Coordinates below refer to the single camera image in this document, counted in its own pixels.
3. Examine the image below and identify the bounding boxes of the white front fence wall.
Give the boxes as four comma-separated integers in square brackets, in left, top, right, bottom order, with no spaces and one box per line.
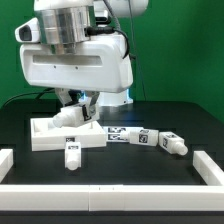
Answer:
[0,185,224,211]

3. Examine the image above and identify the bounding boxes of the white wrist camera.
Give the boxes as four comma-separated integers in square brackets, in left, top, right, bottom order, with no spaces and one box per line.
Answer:
[15,18,40,43]

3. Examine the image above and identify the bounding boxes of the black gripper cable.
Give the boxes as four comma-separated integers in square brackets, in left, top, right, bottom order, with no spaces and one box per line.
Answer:
[87,0,132,60]

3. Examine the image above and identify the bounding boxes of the white square tabletop tray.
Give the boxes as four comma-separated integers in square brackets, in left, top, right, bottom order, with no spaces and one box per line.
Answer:
[30,118,107,151]

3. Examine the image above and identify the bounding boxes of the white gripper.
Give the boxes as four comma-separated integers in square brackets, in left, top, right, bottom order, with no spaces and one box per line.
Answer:
[20,34,133,118]

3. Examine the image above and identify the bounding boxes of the marker sheet with tags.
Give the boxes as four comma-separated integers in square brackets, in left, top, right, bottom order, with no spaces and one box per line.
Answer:
[103,126,141,142]

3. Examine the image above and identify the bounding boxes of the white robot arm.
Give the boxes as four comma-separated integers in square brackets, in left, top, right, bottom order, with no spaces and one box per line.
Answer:
[15,0,149,120]

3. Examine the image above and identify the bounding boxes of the white right fence block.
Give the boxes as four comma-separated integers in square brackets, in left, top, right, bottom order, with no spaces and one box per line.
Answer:
[193,151,224,186]

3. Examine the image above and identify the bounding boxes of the black cable on table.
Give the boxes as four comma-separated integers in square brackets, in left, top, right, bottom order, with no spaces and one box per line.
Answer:
[1,87,56,108]

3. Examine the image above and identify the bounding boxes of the white fence block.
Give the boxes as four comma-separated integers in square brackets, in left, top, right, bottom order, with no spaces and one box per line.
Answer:
[0,149,14,183]
[193,151,224,186]

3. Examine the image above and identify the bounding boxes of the white left fence block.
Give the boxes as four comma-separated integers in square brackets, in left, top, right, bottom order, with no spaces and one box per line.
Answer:
[0,149,14,183]

